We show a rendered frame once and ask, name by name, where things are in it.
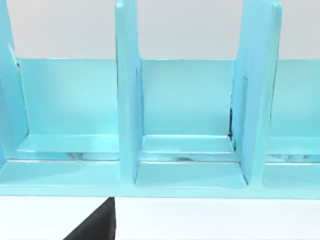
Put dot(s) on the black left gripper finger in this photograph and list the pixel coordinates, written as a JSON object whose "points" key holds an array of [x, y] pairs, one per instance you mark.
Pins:
{"points": [[100, 222]]}

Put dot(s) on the light blue rack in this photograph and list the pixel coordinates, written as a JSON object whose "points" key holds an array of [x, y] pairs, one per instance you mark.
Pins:
{"points": [[190, 100]]}

